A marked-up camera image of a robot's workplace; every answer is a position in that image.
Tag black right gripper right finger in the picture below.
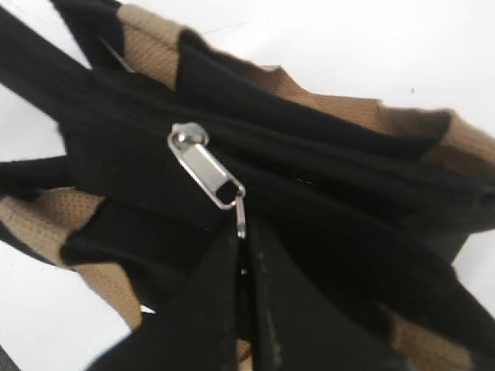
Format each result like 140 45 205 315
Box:
247 223 410 371

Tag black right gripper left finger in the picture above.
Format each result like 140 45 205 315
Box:
90 229 237 370

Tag silver zipper pull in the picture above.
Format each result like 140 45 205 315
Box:
167 122 248 240

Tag black tote bag tan handles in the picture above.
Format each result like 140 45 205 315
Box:
1 1 494 370

